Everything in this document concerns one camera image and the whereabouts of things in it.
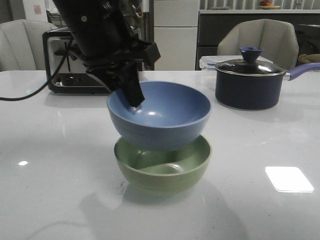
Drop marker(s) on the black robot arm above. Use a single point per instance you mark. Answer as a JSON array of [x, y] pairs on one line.
[[107, 46]]

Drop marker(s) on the dark blue saucepan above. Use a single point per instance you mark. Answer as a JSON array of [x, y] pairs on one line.
[[255, 92]]

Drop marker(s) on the clear plastic container blue clips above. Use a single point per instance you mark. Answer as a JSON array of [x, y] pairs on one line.
[[209, 63]]

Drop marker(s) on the blue bowl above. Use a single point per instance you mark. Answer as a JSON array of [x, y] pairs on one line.
[[171, 116]]

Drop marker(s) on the beige upholstered chair right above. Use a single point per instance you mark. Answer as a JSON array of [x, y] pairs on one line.
[[277, 38]]

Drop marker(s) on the beige upholstered chair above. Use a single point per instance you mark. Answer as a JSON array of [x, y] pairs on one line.
[[277, 38], [21, 45]]

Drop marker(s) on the white drawer cabinet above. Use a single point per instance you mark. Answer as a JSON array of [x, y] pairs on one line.
[[175, 33]]

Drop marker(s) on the light green bowl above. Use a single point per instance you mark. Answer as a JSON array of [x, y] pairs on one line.
[[163, 172]]

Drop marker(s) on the black and chrome toaster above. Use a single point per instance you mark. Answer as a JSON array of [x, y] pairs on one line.
[[69, 76]]

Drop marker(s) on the glass lid with blue knob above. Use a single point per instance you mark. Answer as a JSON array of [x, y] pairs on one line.
[[250, 54]]

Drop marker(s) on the fruit plate on counter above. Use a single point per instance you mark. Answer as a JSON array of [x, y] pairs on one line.
[[267, 5]]

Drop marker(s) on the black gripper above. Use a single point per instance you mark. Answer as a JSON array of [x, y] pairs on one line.
[[120, 69]]

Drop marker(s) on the beige upholstered chair left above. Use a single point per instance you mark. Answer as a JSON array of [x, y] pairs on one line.
[[21, 45]]

